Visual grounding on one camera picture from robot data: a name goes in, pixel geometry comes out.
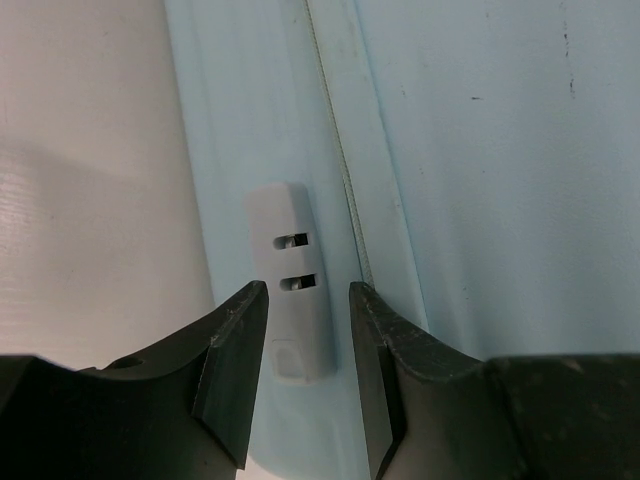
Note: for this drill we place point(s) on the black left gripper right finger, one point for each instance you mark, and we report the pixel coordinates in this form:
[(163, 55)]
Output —
[(432, 412)]

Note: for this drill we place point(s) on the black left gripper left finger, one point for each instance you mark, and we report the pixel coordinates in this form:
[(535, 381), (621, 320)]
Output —
[(181, 408)]

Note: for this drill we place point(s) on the light blue hard-shell suitcase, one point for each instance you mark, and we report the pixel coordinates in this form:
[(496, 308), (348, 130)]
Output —
[(476, 161)]

